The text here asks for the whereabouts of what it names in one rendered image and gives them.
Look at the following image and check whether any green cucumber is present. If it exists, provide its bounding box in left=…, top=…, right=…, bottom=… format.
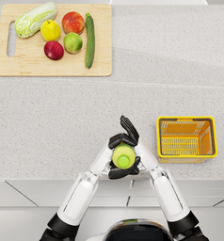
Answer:
left=84, top=12, right=96, bottom=70

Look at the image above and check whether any yellow pear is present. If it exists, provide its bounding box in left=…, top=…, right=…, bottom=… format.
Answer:
left=40, top=19, right=62, bottom=42

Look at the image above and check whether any dark round robot body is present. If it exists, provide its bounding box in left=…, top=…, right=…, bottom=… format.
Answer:
left=85, top=218, right=175, bottom=241

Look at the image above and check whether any green tea bottle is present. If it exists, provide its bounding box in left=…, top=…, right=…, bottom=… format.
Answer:
left=111, top=142, right=136, bottom=170

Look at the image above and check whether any yellow slatted basket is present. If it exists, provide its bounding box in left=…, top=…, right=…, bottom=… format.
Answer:
left=156, top=116, right=218, bottom=164

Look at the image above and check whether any white counter cabinet front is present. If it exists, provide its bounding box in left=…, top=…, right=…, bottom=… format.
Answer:
left=0, top=178, right=224, bottom=209

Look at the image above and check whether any dark red plum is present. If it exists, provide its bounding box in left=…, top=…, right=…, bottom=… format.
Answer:
left=43, top=40, right=65, bottom=61

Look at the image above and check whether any wooden cutting board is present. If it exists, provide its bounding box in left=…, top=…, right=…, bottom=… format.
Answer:
left=0, top=3, right=113, bottom=77

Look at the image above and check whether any napa cabbage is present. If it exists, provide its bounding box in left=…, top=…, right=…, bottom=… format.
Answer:
left=13, top=1, right=58, bottom=40

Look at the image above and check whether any red peach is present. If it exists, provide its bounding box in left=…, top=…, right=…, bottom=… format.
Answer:
left=61, top=10, right=86, bottom=35

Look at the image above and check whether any green apple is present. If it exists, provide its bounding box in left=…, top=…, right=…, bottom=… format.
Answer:
left=63, top=32, right=84, bottom=55

